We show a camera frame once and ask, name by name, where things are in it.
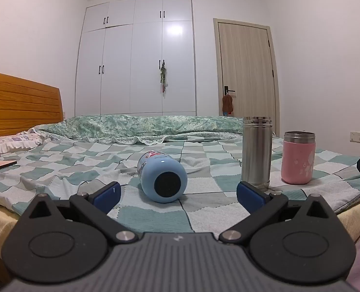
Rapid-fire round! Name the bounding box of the floral pillow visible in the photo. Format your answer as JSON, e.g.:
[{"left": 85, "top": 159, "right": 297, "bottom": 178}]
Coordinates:
[{"left": 0, "top": 132, "right": 44, "bottom": 159}]

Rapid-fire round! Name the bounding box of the checkered bed sheet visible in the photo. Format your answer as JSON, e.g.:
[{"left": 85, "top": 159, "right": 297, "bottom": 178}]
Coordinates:
[{"left": 0, "top": 136, "right": 360, "bottom": 235}]

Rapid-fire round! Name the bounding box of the green hanging ornament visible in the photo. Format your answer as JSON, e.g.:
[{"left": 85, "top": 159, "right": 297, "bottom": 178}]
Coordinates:
[{"left": 159, "top": 62, "right": 169, "bottom": 94}]

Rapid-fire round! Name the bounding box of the pink cup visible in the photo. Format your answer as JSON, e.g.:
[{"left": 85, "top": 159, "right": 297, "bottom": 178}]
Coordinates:
[{"left": 280, "top": 131, "right": 317, "bottom": 185}]

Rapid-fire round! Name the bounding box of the white wardrobe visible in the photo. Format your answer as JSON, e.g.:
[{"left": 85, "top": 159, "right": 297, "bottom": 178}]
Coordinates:
[{"left": 74, "top": 0, "right": 198, "bottom": 117}]

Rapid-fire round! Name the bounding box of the stainless steel cup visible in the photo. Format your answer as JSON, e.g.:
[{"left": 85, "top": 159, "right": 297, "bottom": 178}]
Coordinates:
[{"left": 240, "top": 116, "right": 272, "bottom": 192}]

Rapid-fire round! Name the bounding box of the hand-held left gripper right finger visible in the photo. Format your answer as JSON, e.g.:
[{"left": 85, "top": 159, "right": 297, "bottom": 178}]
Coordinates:
[{"left": 218, "top": 181, "right": 337, "bottom": 244}]

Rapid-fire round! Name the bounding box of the green floral quilt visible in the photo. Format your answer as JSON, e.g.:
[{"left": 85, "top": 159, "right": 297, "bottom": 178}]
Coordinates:
[{"left": 30, "top": 115, "right": 244, "bottom": 146}]

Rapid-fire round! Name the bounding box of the brown hanging pouch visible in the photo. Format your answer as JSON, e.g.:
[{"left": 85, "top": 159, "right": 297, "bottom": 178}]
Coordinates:
[{"left": 222, "top": 93, "right": 234, "bottom": 117}]

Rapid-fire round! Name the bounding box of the light wooden door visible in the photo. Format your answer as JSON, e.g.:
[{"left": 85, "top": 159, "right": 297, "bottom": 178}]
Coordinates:
[{"left": 213, "top": 18, "right": 280, "bottom": 136}]

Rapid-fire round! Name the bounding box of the light blue printed cup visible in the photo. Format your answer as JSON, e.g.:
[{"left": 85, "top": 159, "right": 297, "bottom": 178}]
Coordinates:
[{"left": 137, "top": 150, "right": 188, "bottom": 203}]

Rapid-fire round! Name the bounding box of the wooden headboard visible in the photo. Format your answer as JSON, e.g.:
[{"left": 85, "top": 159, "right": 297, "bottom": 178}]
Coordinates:
[{"left": 0, "top": 70, "right": 63, "bottom": 138}]

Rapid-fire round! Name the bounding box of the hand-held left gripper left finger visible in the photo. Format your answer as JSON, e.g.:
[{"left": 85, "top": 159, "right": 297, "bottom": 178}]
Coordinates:
[{"left": 21, "top": 182, "right": 139, "bottom": 244}]

